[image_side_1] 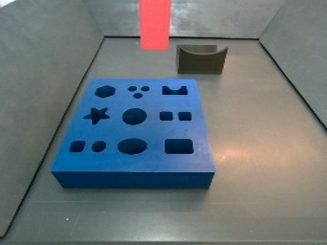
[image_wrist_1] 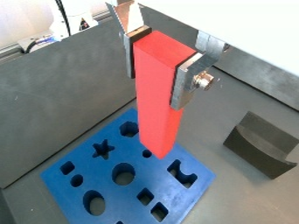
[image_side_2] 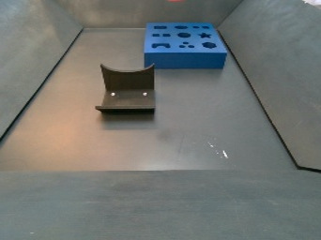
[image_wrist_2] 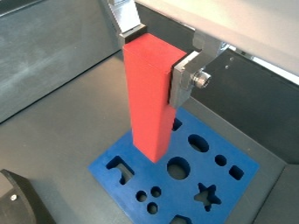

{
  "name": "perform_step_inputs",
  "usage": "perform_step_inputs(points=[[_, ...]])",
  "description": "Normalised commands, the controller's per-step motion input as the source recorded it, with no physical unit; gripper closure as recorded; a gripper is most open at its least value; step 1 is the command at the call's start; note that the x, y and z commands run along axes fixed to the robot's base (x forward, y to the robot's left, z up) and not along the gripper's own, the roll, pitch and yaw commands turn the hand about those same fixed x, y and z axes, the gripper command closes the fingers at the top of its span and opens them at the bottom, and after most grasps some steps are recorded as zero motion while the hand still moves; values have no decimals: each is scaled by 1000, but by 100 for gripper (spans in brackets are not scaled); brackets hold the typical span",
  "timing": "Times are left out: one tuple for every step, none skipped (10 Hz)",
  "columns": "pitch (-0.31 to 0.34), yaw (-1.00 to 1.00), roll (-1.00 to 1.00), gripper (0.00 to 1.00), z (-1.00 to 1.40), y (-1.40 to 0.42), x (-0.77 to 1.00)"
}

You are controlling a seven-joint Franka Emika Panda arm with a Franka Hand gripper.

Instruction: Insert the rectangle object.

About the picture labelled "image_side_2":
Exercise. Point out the blue shape sorter block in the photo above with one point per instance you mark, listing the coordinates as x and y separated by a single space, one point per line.
184 45

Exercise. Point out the black curved holder bracket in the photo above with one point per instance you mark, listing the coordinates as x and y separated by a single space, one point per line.
130 91

